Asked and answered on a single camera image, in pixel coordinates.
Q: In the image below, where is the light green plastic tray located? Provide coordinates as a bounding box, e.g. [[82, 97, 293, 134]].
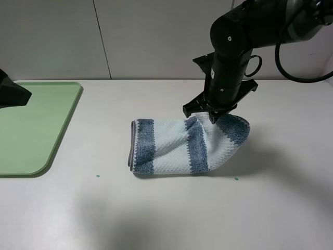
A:
[[1, 82, 83, 178]]

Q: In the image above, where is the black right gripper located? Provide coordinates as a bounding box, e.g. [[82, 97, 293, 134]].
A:
[[183, 51, 258, 124]]

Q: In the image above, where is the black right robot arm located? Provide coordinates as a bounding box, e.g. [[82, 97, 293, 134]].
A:
[[183, 1, 332, 123]]

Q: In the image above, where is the blue white striped towel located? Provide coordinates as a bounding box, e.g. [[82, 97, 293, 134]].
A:
[[128, 113, 250, 175]]

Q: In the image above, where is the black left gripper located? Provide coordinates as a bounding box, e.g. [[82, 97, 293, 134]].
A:
[[0, 69, 32, 109]]

